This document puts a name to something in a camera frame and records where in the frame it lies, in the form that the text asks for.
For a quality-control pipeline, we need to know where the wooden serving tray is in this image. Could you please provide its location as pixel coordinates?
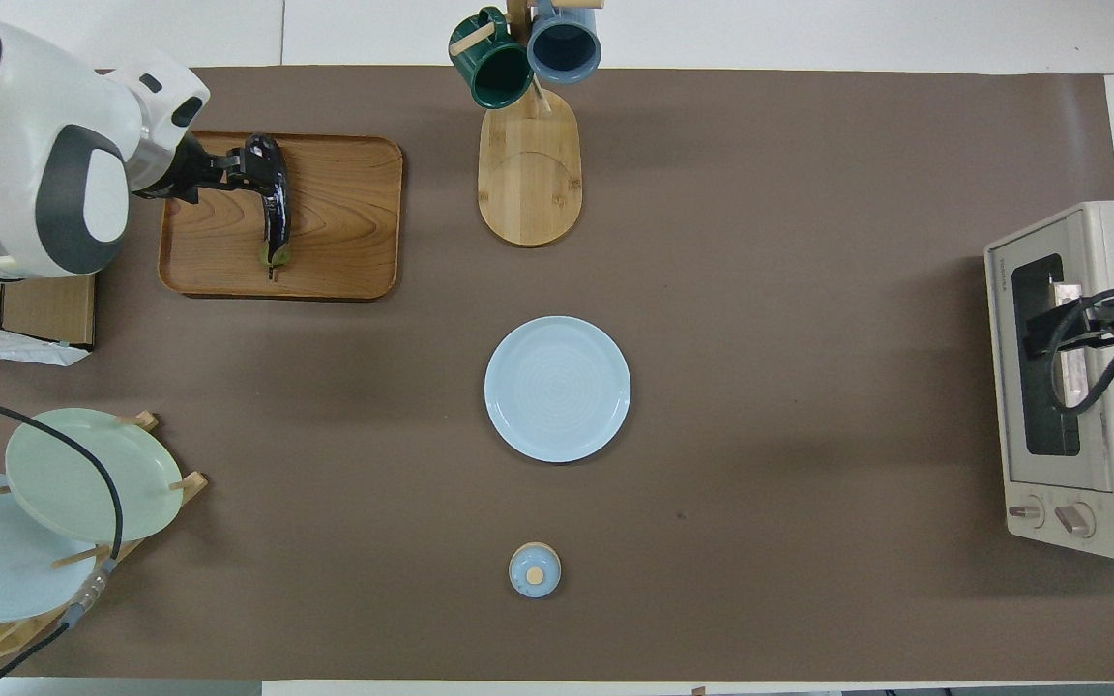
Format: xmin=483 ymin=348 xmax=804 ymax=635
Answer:
xmin=158 ymin=131 xmax=404 ymax=302

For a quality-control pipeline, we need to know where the blue mug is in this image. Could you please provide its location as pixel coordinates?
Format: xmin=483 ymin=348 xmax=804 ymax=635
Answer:
xmin=526 ymin=0 xmax=603 ymax=85

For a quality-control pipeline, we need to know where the light blue racked plate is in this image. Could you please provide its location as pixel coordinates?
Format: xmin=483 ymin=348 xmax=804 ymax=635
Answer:
xmin=0 ymin=474 xmax=99 ymax=623

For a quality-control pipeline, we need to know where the dark green mug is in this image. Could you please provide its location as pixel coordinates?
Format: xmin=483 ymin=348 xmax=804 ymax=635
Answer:
xmin=449 ymin=8 xmax=535 ymax=109

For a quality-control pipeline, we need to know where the wooden plate rack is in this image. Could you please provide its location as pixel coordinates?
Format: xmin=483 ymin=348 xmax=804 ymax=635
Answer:
xmin=0 ymin=411 xmax=209 ymax=668

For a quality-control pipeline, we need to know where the wooden mug tree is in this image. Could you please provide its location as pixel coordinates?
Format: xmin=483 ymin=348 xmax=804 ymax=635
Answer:
xmin=449 ymin=0 xmax=606 ymax=247

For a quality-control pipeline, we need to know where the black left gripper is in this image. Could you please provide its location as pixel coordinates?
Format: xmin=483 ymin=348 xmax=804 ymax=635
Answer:
xmin=134 ymin=130 xmax=266 ymax=205

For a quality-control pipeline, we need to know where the white patterned cloth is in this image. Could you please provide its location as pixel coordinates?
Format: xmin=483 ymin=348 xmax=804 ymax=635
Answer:
xmin=0 ymin=322 xmax=92 ymax=367

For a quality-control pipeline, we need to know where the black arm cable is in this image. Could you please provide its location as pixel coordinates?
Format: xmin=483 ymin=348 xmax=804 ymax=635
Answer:
xmin=1043 ymin=287 xmax=1114 ymax=416
xmin=0 ymin=389 xmax=125 ymax=696

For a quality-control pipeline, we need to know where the glass oven door with handle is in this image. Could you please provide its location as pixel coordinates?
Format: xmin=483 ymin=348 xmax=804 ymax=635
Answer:
xmin=983 ymin=215 xmax=1114 ymax=496

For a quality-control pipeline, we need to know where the dark purple eggplant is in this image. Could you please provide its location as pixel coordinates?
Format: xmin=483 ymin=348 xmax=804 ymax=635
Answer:
xmin=244 ymin=133 xmax=293 ymax=269

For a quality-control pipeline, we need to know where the brown table mat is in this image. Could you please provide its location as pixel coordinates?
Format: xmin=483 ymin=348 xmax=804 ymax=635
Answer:
xmin=0 ymin=64 xmax=1114 ymax=682

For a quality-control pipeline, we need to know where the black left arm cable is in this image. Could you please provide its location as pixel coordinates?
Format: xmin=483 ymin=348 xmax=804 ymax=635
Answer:
xmin=0 ymin=389 xmax=125 ymax=696

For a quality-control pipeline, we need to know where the low wooden box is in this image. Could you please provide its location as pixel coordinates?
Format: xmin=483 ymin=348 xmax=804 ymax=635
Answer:
xmin=0 ymin=275 xmax=97 ymax=349

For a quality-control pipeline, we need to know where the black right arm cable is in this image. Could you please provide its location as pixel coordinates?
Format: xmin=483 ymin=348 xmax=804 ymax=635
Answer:
xmin=1043 ymin=287 xmax=1114 ymax=416

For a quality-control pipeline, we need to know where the pale green plate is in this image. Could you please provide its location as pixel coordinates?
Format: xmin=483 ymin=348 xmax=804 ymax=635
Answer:
xmin=5 ymin=407 xmax=185 ymax=543

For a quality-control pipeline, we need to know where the small blue bell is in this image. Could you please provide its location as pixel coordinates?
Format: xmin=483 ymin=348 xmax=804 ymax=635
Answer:
xmin=508 ymin=542 xmax=563 ymax=599

